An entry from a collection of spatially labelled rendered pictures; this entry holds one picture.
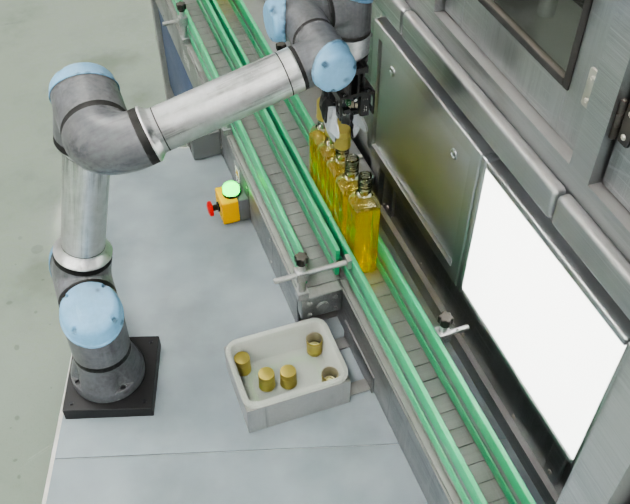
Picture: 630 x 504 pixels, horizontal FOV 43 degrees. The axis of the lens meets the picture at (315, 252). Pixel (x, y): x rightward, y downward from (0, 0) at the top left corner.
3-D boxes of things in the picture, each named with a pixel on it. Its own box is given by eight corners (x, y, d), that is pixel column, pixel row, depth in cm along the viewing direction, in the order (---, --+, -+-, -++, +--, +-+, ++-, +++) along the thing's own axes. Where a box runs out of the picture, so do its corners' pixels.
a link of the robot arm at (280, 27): (281, 24, 130) (344, 11, 133) (259, -11, 137) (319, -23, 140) (282, 64, 136) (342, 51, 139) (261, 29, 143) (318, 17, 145)
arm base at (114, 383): (62, 399, 164) (52, 372, 157) (84, 339, 174) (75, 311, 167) (134, 406, 164) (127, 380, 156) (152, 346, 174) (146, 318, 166)
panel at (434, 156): (590, 468, 132) (653, 343, 108) (574, 474, 131) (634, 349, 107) (377, 144, 191) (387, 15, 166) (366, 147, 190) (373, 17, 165)
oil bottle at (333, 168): (355, 235, 184) (359, 163, 168) (332, 241, 182) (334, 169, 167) (346, 219, 187) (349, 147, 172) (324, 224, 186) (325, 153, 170)
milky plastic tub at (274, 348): (351, 401, 168) (352, 377, 161) (248, 433, 162) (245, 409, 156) (322, 338, 179) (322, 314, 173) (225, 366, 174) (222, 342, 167)
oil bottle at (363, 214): (376, 270, 176) (382, 198, 161) (352, 276, 175) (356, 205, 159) (366, 252, 180) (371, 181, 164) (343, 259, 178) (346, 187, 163)
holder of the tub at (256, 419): (373, 394, 169) (375, 373, 164) (249, 433, 163) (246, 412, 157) (344, 333, 180) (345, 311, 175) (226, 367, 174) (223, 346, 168)
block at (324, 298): (343, 311, 176) (344, 290, 171) (302, 322, 174) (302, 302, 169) (337, 299, 179) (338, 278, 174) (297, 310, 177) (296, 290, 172)
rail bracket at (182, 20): (192, 46, 239) (186, 5, 229) (167, 51, 237) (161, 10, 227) (188, 39, 241) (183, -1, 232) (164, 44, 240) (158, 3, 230)
